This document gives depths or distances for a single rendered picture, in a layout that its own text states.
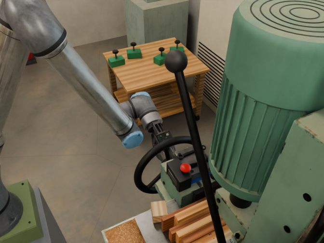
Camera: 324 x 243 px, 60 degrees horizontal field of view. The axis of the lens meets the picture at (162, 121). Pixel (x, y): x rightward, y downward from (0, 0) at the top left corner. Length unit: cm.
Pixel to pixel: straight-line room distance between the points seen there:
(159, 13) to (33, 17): 199
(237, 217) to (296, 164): 31
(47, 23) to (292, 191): 69
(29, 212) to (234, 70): 103
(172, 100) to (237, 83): 198
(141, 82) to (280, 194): 162
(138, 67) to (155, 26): 73
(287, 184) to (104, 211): 160
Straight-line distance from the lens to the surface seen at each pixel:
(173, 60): 41
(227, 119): 46
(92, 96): 96
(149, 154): 95
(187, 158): 84
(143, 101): 125
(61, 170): 220
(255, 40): 36
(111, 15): 369
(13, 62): 100
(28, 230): 123
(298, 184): 41
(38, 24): 83
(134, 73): 207
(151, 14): 270
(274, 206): 47
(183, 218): 77
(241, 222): 67
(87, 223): 191
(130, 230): 80
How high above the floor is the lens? 165
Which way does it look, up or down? 43 degrees down
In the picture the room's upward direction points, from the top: straight up
